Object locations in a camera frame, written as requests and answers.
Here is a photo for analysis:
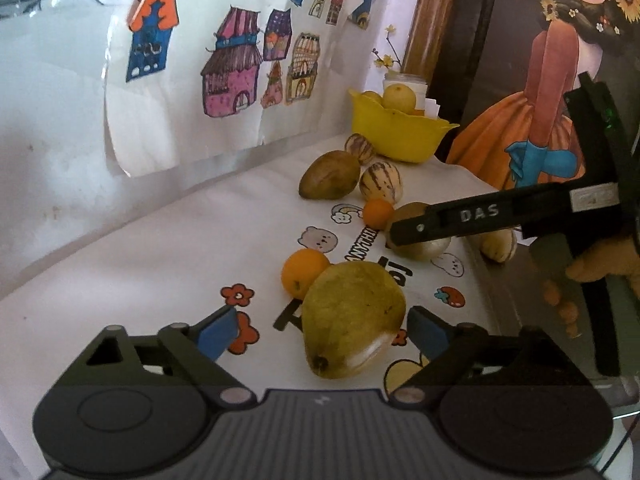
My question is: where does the brown-green mango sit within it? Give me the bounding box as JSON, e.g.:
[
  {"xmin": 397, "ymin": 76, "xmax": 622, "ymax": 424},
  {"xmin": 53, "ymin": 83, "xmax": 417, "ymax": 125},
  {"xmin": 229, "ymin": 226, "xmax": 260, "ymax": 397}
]
[{"xmin": 298, "ymin": 151, "xmax": 362, "ymax": 200}]

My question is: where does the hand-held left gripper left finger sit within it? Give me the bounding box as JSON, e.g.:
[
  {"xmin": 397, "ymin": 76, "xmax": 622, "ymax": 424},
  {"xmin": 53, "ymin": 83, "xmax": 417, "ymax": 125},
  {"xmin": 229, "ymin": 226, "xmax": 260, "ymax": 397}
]
[{"xmin": 62, "ymin": 305, "xmax": 258, "ymax": 408}]

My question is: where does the small orange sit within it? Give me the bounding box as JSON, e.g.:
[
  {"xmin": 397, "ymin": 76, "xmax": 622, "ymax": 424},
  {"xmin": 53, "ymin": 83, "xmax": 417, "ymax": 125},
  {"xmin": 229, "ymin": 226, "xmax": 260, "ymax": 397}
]
[{"xmin": 362, "ymin": 198, "xmax": 396, "ymax": 231}]

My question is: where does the colourful house drawing poster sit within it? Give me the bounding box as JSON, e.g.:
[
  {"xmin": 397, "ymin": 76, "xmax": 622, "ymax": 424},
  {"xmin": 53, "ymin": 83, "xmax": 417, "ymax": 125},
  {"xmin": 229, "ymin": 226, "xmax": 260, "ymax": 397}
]
[{"xmin": 102, "ymin": 0, "xmax": 386, "ymax": 178}]

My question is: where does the brown round fruit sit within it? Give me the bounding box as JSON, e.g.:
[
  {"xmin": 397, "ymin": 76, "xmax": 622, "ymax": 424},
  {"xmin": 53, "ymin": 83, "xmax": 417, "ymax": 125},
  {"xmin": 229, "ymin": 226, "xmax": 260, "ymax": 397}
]
[{"xmin": 384, "ymin": 202, "xmax": 452, "ymax": 262}]

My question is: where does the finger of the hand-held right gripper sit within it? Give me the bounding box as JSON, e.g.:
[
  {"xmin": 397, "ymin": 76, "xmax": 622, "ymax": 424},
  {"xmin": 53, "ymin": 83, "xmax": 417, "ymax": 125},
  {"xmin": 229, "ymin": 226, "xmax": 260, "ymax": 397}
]
[{"xmin": 386, "ymin": 206, "xmax": 436, "ymax": 252}]

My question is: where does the large orange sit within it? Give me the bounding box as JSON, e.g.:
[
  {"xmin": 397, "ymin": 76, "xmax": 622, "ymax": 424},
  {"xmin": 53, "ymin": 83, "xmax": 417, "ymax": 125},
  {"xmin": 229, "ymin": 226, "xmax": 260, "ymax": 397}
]
[{"xmin": 281, "ymin": 249, "xmax": 332, "ymax": 300}]

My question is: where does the orange dress figure poster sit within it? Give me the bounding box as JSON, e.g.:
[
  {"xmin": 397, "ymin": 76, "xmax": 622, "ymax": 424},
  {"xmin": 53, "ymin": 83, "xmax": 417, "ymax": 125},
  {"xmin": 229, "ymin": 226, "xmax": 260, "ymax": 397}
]
[{"xmin": 445, "ymin": 0, "xmax": 640, "ymax": 196}]

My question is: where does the yellow lemon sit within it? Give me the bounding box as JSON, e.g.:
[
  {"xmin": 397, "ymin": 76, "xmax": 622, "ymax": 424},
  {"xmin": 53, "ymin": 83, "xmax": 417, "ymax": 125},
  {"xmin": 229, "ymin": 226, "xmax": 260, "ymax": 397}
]
[{"xmin": 382, "ymin": 83, "xmax": 417, "ymax": 113}]

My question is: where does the striped pepino melon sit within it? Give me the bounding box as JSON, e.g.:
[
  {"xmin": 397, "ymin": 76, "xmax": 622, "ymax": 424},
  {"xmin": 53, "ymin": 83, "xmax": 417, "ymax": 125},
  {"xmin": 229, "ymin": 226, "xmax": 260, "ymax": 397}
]
[
  {"xmin": 479, "ymin": 227, "xmax": 519, "ymax": 264},
  {"xmin": 344, "ymin": 133, "xmax": 377, "ymax": 165},
  {"xmin": 359, "ymin": 160, "xmax": 402, "ymax": 204}
]

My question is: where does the person's right hand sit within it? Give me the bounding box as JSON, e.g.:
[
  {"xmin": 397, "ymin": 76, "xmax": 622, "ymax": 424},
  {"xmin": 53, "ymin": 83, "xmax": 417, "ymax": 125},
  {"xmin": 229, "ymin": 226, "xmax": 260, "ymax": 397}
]
[{"xmin": 542, "ymin": 235, "xmax": 640, "ymax": 338}]

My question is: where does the large yellow-green mango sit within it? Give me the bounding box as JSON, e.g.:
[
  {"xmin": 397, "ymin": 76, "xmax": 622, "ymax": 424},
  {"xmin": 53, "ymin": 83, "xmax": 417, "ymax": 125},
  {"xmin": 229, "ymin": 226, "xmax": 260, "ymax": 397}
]
[{"xmin": 301, "ymin": 261, "xmax": 407, "ymax": 380}]

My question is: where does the yellow plastic bowl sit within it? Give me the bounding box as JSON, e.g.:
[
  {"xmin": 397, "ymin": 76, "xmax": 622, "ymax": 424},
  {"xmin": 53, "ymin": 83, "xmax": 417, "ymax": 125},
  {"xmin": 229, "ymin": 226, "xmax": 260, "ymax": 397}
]
[{"xmin": 348, "ymin": 89, "xmax": 460, "ymax": 164}]

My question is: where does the wooden frame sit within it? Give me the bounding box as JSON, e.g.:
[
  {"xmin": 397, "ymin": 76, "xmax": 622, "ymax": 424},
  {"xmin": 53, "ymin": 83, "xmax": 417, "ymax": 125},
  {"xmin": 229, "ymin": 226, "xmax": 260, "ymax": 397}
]
[{"xmin": 402, "ymin": 0, "xmax": 463, "ymax": 86}]

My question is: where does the white jar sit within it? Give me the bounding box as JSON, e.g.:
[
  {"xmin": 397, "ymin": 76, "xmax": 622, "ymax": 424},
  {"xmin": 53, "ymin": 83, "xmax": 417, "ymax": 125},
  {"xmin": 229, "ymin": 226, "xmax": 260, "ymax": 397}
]
[{"xmin": 383, "ymin": 74, "xmax": 427, "ymax": 111}]

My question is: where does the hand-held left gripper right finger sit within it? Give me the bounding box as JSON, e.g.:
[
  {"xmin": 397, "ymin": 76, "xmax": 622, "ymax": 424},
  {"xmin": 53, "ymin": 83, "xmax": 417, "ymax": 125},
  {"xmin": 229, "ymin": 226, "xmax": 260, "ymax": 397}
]
[{"xmin": 387, "ymin": 305, "xmax": 586, "ymax": 408}]

